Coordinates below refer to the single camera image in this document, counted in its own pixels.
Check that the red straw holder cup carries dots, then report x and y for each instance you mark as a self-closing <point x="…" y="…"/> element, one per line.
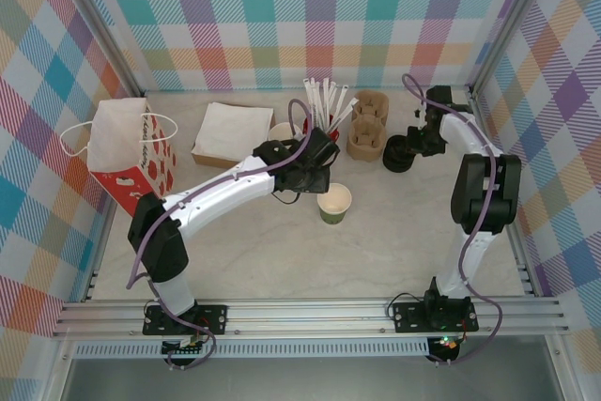
<point x="307" y="125"/>

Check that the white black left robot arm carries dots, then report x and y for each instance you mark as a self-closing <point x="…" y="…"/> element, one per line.
<point x="225" y="189"/>

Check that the aluminium mounting rail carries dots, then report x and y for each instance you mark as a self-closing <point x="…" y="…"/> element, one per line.
<point x="305" y="319"/>

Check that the black plastic lid stack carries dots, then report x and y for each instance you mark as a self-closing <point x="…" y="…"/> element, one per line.
<point x="396" y="165"/>

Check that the aluminium frame side rail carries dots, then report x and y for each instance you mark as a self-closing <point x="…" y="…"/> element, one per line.
<point x="99" y="251"/>
<point x="521" y="251"/>

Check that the small green circuit board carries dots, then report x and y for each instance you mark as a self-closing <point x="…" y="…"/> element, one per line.
<point x="447" y="342"/>
<point x="190" y="343"/>

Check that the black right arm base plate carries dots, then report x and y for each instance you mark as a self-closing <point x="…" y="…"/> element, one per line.
<point x="408" y="319"/>

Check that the white paper napkin stack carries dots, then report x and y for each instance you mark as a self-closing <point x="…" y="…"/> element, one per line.
<point x="232" y="131"/>

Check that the white red paper gift bag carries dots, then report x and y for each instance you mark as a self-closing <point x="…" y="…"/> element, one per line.
<point x="117" y="138"/>

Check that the white straw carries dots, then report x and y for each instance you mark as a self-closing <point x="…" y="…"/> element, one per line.
<point x="317" y="105"/>
<point x="332" y="107"/>
<point x="324" y="103"/>
<point x="310" y="100"/>
<point x="346" y="114"/>
<point x="339" y="110"/>

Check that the brown pulp cup carrier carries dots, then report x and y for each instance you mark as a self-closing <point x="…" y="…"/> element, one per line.
<point x="371" y="119"/>

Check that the aluminium frame upright post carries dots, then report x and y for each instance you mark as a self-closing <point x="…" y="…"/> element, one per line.
<point x="101" y="25"/>
<point x="512" y="20"/>

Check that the white paper cup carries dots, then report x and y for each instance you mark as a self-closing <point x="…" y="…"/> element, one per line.
<point x="282" y="131"/>

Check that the green paper cup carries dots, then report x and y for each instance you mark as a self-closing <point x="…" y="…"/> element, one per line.
<point x="334" y="206"/>

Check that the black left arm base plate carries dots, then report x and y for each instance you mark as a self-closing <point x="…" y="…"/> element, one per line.
<point x="213" y="319"/>

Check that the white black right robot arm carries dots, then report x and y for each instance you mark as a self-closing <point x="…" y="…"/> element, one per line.
<point x="486" y="194"/>

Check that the brown cardboard cup carrier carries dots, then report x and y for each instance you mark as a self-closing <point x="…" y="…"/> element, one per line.
<point x="364" y="153"/>

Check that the brown cardboard napkin box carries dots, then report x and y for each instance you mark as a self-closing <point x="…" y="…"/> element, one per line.
<point x="211" y="159"/>

